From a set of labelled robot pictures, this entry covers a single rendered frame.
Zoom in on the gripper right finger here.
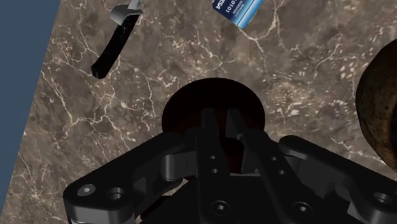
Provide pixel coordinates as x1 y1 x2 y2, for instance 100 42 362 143
227 108 397 224

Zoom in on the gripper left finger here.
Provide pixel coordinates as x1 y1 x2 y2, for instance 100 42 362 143
62 108 240 224

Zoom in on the dark brown round bowl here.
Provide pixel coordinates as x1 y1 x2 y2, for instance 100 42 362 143
161 77 266 174

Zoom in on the brown round pot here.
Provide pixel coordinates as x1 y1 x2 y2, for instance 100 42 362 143
354 38 397 173

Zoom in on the black handled knife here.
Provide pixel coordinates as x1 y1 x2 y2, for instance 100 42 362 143
90 0 145 80

